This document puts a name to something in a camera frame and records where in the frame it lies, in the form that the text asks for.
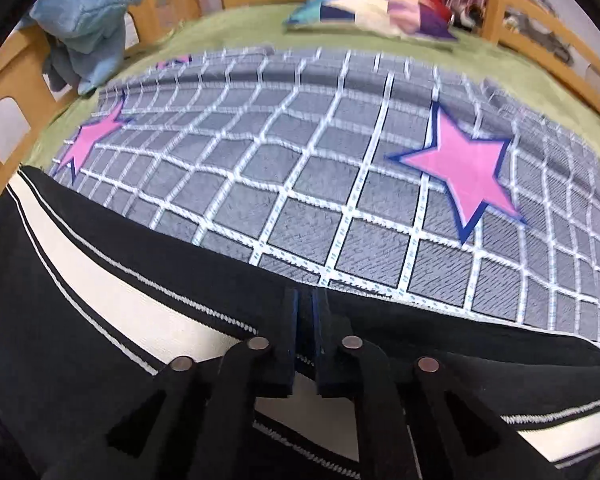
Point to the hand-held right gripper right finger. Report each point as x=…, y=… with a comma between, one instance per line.
x=318, y=322

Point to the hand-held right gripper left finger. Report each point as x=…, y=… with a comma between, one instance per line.
x=292, y=322

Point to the black pants with white stripe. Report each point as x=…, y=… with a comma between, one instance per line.
x=155, y=245

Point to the grey checked blanket with stars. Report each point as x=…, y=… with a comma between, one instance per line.
x=305, y=160

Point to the green fleece blanket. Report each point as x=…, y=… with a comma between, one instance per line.
x=240, y=30

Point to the colourful geometric pillow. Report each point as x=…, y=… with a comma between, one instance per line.
x=360, y=10

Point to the blue plush blanket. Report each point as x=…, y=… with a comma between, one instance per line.
x=90, y=20

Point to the wooden bed frame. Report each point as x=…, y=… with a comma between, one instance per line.
x=35, y=75

